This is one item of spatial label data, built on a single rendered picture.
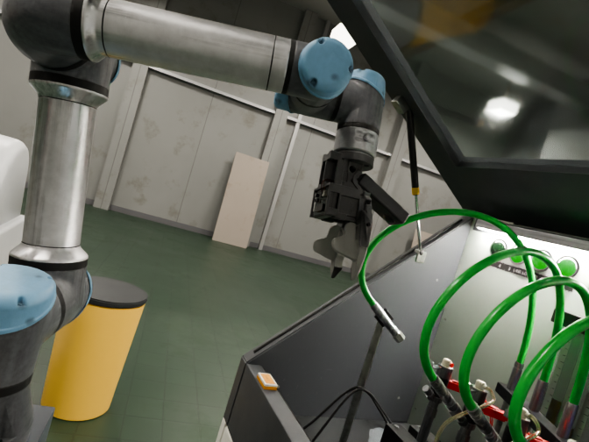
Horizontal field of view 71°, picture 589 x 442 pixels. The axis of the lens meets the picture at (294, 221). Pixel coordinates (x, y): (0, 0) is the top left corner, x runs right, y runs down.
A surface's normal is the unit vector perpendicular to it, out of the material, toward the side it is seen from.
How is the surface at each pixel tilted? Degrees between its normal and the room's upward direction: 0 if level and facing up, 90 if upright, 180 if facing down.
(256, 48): 85
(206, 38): 85
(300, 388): 90
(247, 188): 82
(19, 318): 88
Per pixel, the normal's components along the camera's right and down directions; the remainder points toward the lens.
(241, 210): 0.31, -0.01
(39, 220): 0.00, 0.07
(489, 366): -0.88, -0.25
